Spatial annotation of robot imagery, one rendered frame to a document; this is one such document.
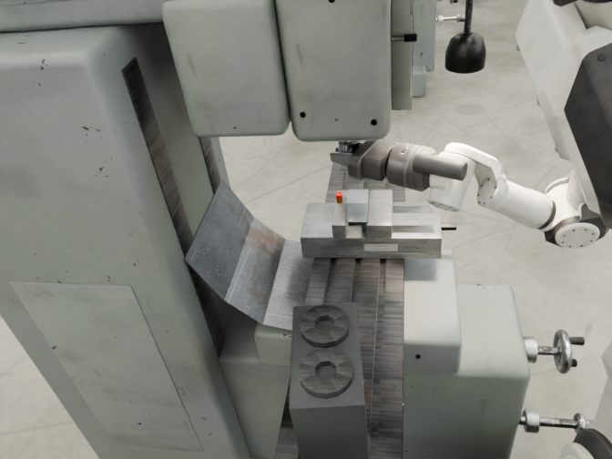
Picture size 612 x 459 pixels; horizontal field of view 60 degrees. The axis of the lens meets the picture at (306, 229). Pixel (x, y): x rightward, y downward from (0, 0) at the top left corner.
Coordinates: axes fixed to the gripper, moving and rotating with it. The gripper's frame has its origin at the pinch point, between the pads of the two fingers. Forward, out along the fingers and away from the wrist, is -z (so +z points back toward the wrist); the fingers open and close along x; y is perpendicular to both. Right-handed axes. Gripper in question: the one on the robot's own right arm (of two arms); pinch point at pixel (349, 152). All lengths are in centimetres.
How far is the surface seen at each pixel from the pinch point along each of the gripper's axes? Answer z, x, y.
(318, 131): 0.4, 10.9, -10.8
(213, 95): -15.0, 20.4, -20.1
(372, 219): 1.2, -5.9, 21.9
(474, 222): -14, -140, 123
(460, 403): 30, 3, 66
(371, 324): 11.7, 15.4, 33.0
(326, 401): 21, 46, 14
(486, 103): -53, -273, 123
